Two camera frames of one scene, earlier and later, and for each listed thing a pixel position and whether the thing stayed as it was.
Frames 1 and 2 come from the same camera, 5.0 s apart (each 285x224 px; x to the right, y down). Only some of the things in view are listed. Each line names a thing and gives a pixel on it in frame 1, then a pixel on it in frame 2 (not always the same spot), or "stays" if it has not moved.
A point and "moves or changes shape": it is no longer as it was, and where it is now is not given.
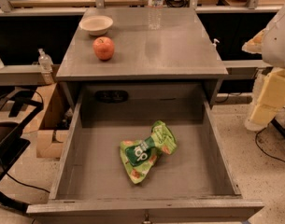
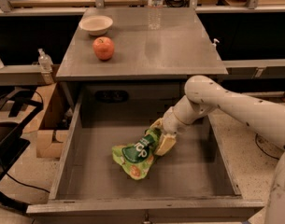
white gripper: [278, 46] → [172, 124]
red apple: [104, 48] stays
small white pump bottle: [214, 45] stays
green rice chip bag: [139, 156] moves or changes shape
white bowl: [96, 24] stays
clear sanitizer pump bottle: [46, 64] stays
